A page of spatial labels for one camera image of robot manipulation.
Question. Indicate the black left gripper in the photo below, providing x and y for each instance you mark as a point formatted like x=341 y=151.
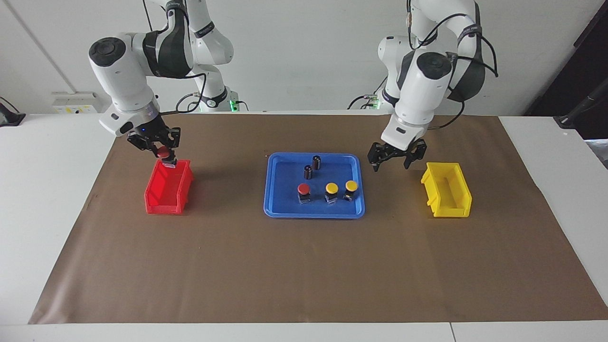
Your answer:
x=398 y=151

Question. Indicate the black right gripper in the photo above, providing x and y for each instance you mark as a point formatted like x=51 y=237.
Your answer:
x=152 y=136

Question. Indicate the red push button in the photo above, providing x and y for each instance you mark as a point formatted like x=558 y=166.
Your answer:
x=304 y=189
x=164 y=152

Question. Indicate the yellow push button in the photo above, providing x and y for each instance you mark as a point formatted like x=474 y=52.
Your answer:
x=331 y=188
x=351 y=185

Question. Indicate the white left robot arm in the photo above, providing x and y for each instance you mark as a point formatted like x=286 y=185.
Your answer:
x=422 y=95

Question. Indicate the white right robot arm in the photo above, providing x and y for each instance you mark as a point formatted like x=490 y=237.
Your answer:
x=118 y=80

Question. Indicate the red plastic bin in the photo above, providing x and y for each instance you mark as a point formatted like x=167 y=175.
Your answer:
x=164 y=199

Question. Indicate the yellow plastic bin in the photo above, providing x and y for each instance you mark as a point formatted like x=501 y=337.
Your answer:
x=451 y=209

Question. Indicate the black cylinder part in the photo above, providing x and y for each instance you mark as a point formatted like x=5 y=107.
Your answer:
x=308 y=173
x=316 y=164

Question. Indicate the blue plastic tray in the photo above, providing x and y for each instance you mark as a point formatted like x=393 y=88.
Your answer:
x=285 y=204

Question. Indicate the brown paper table mat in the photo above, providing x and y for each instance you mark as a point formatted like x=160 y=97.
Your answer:
x=304 y=266

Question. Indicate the white wall socket box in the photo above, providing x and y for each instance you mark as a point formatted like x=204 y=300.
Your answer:
x=76 y=102

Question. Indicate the black clamp mount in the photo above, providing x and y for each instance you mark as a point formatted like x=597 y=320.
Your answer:
x=9 y=116

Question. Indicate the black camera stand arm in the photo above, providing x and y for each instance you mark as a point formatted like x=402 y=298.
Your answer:
x=582 y=107

